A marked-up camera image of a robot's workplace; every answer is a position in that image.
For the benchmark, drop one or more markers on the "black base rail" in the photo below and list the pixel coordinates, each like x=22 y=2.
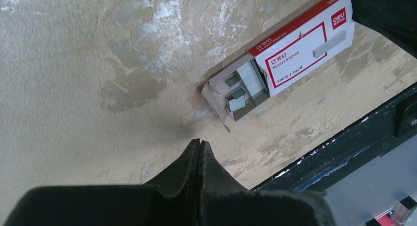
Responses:
x=374 y=135

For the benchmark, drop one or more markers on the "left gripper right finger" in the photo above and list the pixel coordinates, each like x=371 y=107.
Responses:
x=225 y=202

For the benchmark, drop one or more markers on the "red white staple box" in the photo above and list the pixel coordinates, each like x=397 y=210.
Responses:
x=281 y=59

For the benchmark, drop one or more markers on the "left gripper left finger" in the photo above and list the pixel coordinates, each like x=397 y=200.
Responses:
x=169 y=199

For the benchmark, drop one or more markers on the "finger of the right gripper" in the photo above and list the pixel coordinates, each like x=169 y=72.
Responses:
x=394 y=19

